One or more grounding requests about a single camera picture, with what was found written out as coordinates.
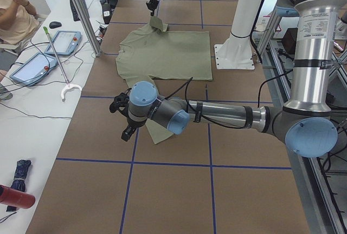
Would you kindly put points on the olive green long-sleeve shirt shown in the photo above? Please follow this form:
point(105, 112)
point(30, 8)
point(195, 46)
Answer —
point(155, 52)

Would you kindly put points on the reacher grabber stick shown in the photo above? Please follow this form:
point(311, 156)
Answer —
point(68, 86)

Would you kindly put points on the far teach pendant tablet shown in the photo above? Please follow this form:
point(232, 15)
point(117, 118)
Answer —
point(65, 42)

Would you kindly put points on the teach pendant tablet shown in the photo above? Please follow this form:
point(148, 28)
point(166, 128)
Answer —
point(34, 70)
point(65, 42)

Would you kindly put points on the near teach pendant tablet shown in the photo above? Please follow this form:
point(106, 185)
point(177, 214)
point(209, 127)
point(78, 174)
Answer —
point(34, 70)

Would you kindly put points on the black computer mouse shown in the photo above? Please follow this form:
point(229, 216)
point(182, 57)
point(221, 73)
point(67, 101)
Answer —
point(55, 24)

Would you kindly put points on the folded dark blue umbrella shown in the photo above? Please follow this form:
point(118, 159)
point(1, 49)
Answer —
point(19, 179)

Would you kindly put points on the seated person beige shirt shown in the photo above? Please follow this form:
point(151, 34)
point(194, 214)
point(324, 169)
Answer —
point(18, 23)

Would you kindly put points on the red bottle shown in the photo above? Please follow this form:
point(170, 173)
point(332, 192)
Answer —
point(16, 198)

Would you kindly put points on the aluminium frame post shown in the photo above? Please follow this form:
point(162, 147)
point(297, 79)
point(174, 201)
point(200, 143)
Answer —
point(83, 15)

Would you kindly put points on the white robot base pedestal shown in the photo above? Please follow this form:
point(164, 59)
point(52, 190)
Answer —
point(236, 52)

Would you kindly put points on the black box under frame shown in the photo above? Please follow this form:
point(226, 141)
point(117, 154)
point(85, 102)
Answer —
point(289, 40)

